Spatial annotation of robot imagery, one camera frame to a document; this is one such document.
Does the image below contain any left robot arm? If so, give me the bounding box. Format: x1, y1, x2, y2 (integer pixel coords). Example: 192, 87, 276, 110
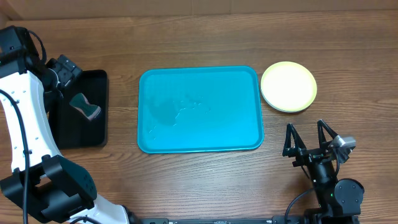
1, 26, 139, 223

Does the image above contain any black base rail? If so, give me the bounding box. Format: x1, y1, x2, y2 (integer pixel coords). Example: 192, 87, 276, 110
124, 215, 360, 224

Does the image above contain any black plastic tray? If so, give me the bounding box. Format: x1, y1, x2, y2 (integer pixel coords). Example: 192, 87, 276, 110
49, 70, 109, 149

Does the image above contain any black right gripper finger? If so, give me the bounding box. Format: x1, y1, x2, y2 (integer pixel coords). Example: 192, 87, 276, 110
283, 123, 307, 152
317, 119, 338, 150

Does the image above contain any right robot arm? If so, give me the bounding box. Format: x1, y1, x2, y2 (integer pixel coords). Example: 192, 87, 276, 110
282, 119, 364, 223

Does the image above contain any blue plastic tray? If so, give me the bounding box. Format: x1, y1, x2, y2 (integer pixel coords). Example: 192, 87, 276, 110
137, 65, 264, 154

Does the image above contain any green rimmed plate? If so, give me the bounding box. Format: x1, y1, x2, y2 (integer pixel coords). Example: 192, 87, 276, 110
260, 61, 317, 113

